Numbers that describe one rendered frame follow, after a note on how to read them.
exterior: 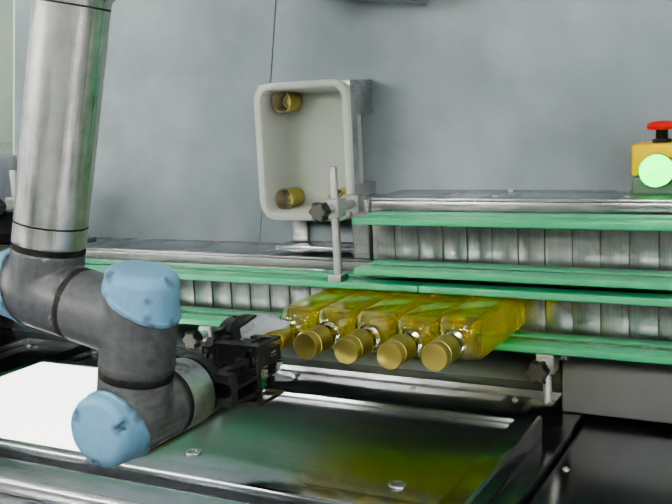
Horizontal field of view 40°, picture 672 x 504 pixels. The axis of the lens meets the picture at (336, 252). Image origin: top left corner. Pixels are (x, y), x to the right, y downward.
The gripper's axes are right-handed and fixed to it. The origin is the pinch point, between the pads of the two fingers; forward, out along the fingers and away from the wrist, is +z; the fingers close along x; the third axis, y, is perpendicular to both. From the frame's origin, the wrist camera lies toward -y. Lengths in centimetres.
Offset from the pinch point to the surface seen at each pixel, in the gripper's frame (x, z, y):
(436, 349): 1.0, -0.9, 23.6
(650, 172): 19, 30, 43
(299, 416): -12.6, 7.2, -0.4
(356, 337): 1.3, 0.6, 12.5
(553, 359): -4.8, 18.5, 32.3
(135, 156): 22, 40, -53
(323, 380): -15.8, 32.6, -10.5
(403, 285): 4.2, 18.9, 11.0
